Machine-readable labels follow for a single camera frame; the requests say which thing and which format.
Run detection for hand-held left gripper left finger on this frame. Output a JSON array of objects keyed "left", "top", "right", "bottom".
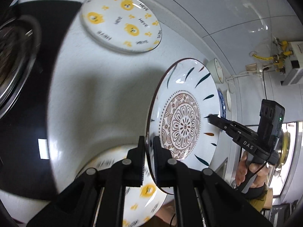
[{"left": 27, "top": 136, "right": 146, "bottom": 227}]

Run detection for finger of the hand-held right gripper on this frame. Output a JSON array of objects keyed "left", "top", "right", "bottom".
[
  {"left": 227, "top": 120, "right": 258, "bottom": 138},
  {"left": 207, "top": 114, "right": 239, "bottom": 139}
]

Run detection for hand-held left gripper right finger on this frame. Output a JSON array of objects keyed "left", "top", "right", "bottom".
[{"left": 153, "top": 136, "right": 273, "bottom": 227}]

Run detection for blue and white floral plate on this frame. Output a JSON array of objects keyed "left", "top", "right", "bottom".
[{"left": 218, "top": 90, "right": 227, "bottom": 119}]

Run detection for white plate with mandala pattern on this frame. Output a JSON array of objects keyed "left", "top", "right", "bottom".
[{"left": 145, "top": 59, "right": 224, "bottom": 194}]

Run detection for white bowl with orange print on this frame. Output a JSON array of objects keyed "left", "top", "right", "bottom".
[{"left": 206, "top": 58, "right": 224, "bottom": 84}]

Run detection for person's right hand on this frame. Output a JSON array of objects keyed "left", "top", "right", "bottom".
[{"left": 235, "top": 150, "right": 270, "bottom": 194}]

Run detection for small white bowl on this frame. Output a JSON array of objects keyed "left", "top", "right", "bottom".
[{"left": 226, "top": 89, "right": 234, "bottom": 110}]

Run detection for white plate with yellow bears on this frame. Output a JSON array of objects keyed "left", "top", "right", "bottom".
[
  {"left": 76, "top": 144, "right": 174, "bottom": 227},
  {"left": 80, "top": 0, "right": 162, "bottom": 54}
]

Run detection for white water heater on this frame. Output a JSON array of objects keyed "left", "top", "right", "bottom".
[{"left": 290, "top": 41, "right": 303, "bottom": 58}]

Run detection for black stove top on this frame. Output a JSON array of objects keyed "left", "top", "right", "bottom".
[{"left": 0, "top": 1, "right": 82, "bottom": 194}]

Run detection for dark wok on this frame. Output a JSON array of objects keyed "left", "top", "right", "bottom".
[{"left": 0, "top": 14, "right": 42, "bottom": 119}]

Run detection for black cable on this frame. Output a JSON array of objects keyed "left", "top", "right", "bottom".
[{"left": 261, "top": 69, "right": 268, "bottom": 101}]

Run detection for white cable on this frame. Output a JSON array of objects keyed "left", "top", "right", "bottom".
[{"left": 224, "top": 70, "right": 264, "bottom": 93}]

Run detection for white wall box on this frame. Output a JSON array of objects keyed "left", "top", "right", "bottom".
[{"left": 280, "top": 68, "right": 303, "bottom": 86}]

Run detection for yellow gas hose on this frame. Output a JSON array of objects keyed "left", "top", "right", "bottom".
[{"left": 253, "top": 53, "right": 276, "bottom": 61}]

